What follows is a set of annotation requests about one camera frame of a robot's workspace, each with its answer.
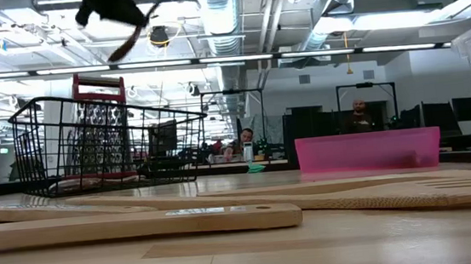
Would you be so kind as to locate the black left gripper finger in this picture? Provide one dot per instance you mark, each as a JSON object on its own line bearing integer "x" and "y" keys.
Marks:
{"x": 119, "y": 5}
{"x": 85, "y": 12}

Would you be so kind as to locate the dark wooden spoon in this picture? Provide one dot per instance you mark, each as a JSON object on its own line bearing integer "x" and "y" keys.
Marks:
{"x": 125, "y": 45}
{"x": 94, "y": 183}

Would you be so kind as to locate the slotted wooden spatula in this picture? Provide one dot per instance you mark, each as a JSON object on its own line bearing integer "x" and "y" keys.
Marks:
{"x": 120, "y": 227}
{"x": 352, "y": 200}

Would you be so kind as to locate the black ceiling lamp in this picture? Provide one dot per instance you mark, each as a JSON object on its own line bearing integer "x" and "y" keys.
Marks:
{"x": 159, "y": 36}

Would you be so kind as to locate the red metal box grater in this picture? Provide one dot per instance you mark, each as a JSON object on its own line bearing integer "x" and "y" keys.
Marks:
{"x": 97, "y": 95}

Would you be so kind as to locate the person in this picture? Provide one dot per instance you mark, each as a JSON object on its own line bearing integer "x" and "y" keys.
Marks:
{"x": 244, "y": 137}
{"x": 358, "y": 117}

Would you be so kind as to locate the white bottle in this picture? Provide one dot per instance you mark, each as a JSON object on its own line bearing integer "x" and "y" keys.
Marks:
{"x": 248, "y": 152}

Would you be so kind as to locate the small teal object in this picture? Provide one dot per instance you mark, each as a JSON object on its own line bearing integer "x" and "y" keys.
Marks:
{"x": 256, "y": 168}

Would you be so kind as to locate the black partition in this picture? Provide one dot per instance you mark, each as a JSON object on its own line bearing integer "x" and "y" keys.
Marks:
{"x": 310, "y": 134}

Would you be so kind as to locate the pink plastic bin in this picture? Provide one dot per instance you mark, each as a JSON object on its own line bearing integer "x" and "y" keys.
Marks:
{"x": 370, "y": 152}

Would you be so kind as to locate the dark background monitor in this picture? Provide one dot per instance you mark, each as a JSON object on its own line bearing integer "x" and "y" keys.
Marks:
{"x": 467, "y": 108}
{"x": 437, "y": 114}

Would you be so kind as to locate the black overhead frame beam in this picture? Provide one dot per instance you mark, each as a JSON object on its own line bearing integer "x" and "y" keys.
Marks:
{"x": 254, "y": 53}

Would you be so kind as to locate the black background rig frame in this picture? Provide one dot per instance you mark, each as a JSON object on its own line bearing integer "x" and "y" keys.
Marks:
{"x": 364, "y": 85}

